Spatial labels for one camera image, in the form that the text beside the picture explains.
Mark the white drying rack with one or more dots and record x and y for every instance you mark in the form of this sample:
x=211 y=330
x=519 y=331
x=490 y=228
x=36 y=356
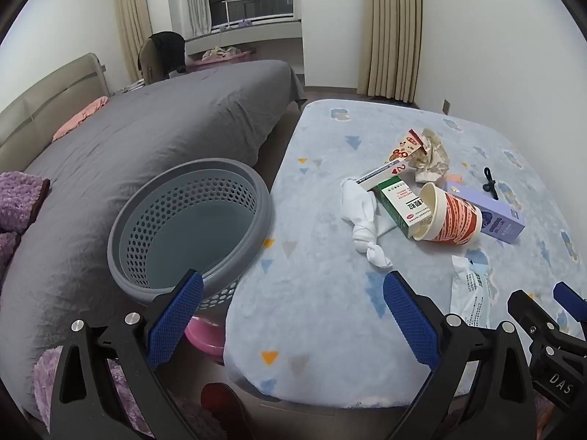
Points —
x=243 y=2

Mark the red patterned paper cup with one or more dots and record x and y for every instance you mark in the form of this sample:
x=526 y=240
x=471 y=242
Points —
x=458 y=220

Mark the grey perforated plastic basket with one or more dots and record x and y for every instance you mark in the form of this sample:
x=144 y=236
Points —
x=137 y=238

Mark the pink pillow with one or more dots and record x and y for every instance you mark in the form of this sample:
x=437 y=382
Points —
x=82 y=114

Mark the purple fuzzy blanket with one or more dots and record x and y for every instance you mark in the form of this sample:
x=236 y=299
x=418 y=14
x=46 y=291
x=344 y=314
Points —
x=18 y=201

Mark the white and blue sachet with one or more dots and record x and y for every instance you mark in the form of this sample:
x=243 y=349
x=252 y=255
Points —
x=470 y=293

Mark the red and beige snack packet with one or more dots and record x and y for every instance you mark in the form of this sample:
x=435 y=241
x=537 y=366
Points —
x=406 y=144

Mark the black garment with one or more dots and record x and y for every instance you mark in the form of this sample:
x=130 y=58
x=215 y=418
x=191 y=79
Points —
x=169 y=50

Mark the beige padded headboard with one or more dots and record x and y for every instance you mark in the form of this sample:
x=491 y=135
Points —
x=41 y=101

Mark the pink basket with clothes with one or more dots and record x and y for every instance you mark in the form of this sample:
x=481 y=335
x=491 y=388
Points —
x=220 y=57

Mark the crumpled paper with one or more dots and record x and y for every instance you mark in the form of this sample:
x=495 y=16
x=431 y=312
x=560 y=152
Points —
x=431 y=160

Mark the green and white medicine box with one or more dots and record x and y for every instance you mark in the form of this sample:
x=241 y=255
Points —
x=403 y=206

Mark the pink plastic stool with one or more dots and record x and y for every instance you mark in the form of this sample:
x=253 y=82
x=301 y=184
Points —
x=204 y=334

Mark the light blue printed blanket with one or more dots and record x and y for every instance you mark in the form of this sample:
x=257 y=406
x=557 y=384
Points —
x=321 y=284

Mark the purple fuzzy rug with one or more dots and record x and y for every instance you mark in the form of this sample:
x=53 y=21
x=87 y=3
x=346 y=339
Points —
x=124 y=389

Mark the white knotted sock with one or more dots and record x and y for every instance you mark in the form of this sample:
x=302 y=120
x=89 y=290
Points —
x=364 y=220

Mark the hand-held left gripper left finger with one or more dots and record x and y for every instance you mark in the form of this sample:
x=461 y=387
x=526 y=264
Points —
x=176 y=316

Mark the bed with grey sheet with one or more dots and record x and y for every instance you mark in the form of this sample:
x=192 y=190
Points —
x=137 y=137

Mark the brown chair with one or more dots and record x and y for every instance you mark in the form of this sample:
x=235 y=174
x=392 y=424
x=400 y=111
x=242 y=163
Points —
x=147 y=62

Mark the heart playing card box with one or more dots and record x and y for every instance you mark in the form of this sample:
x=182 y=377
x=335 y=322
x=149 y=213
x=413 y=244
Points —
x=390 y=172

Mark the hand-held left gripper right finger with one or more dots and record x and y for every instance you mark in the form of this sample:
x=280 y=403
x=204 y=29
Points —
x=410 y=321

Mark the white window ledge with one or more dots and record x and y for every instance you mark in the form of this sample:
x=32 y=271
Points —
x=275 y=32

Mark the beige curtain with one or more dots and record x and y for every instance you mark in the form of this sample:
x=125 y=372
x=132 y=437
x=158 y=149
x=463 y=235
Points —
x=390 y=32
x=130 y=18

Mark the dark red object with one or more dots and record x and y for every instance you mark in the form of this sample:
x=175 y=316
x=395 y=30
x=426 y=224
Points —
x=220 y=403

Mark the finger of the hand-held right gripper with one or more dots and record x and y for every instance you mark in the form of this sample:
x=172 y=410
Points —
x=527 y=314
x=571 y=302

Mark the purple cardboard box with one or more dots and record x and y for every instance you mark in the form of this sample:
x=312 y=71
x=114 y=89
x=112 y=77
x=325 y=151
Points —
x=500 y=220

